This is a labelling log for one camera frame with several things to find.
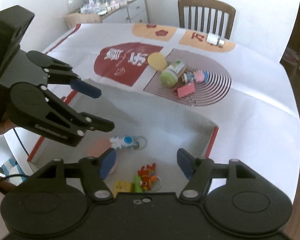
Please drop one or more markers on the pink heart-shaped box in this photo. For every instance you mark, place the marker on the pink heart-shaped box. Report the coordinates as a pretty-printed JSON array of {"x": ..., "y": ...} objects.
[{"x": 97, "y": 150}]

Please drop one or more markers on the printed paper table cover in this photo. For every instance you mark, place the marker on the printed paper table cover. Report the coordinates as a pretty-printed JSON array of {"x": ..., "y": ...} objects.
[{"x": 252, "y": 105}]

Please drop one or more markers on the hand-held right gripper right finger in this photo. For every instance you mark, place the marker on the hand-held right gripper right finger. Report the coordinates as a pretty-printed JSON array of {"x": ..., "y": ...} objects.
[{"x": 186, "y": 164}]

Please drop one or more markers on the white drawer cabinet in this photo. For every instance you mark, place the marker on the white drawer cabinet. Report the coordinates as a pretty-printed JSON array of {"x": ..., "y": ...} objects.
[{"x": 137, "y": 8}]

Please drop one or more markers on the green toy stick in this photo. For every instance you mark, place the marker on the green toy stick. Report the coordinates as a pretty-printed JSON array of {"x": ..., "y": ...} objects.
[{"x": 137, "y": 183}]

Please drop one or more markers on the pink toy figure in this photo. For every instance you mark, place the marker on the pink toy figure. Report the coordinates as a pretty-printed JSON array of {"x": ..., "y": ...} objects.
[{"x": 202, "y": 76}]

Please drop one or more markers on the pink card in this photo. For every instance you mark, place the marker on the pink card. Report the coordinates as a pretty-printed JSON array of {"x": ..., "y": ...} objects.
[{"x": 186, "y": 90}]

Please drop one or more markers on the yellow toy block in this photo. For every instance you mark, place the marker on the yellow toy block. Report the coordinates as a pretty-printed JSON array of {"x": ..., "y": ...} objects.
[{"x": 122, "y": 187}]

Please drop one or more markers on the person's left hand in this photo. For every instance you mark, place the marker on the person's left hand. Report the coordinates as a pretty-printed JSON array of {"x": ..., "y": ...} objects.
[{"x": 0, "y": 128}]

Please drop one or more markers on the brown wooden chair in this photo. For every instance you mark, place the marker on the brown wooden chair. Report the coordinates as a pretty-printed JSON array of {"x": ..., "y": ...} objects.
[{"x": 206, "y": 3}]

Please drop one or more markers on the blue and white bag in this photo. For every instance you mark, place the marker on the blue and white bag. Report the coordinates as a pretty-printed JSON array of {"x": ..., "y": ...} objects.
[{"x": 11, "y": 170}]

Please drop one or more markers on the white labelled cylinder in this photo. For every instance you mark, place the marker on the white labelled cylinder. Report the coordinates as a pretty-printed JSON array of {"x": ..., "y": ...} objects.
[{"x": 215, "y": 40}]

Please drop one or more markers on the small blue toy figure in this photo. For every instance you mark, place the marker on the small blue toy figure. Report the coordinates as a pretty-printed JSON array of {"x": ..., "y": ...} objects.
[{"x": 188, "y": 77}]

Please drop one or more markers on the white cardboard box red outside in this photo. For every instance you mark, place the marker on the white cardboard box red outside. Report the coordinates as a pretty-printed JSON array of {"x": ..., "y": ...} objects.
[{"x": 165, "y": 135}]

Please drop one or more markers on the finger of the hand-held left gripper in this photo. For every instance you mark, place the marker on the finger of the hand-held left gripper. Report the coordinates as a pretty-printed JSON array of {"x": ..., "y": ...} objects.
[
  {"x": 86, "y": 88},
  {"x": 100, "y": 125}
]

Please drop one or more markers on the light wooden furniture frame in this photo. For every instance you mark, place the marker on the light wooden furniture frame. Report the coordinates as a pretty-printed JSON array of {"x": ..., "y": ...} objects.
[{"x": 81, "y": 19}]

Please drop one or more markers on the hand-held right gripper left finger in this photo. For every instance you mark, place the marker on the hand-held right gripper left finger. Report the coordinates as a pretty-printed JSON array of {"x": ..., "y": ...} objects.
[{"x": 107, "y": 163}]

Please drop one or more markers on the yellow oval toy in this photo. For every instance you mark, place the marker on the yellow oval toy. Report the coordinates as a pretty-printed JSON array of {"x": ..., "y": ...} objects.
[{"x": 157, "y": 60}]

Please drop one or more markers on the green and white toy bottle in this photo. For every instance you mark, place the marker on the green and white toy bottle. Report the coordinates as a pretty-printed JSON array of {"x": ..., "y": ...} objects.
[{"x": 171, "y": 74}]

